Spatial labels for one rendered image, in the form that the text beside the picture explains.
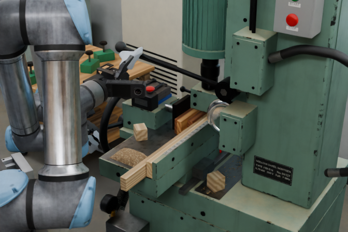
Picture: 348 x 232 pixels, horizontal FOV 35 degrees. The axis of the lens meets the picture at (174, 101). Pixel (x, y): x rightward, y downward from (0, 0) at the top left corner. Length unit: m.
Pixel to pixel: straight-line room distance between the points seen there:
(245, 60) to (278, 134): 0.25
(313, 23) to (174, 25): 1.95
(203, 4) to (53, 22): 0.49
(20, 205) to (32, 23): 0.40
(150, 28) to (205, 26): 1.79
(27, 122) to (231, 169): 0.66
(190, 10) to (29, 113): 0.53
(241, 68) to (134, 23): 2.08
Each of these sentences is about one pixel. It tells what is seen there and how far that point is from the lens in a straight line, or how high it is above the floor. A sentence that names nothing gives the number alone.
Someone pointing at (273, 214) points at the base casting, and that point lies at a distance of 1.60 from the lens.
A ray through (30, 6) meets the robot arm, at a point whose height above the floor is 1.41.
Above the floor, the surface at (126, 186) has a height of 0.92.
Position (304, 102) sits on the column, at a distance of 1.48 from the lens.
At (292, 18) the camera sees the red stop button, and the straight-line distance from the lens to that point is 1.34.
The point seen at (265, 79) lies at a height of 1.19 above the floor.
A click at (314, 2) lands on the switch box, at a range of 1.33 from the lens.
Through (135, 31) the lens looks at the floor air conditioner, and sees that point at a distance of 3.47.
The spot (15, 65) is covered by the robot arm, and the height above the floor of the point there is 1.26.
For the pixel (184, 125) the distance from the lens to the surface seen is 1.73.
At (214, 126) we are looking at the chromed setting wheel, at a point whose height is 0.99.
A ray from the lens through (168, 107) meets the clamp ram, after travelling 1.79.
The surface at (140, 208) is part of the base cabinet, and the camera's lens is 1.84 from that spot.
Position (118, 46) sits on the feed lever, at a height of 1.17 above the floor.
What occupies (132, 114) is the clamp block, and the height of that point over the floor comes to 0.93.
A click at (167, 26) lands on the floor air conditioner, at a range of 3.26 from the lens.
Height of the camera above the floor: 1.76
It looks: 26 degrees down
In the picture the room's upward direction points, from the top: straight up
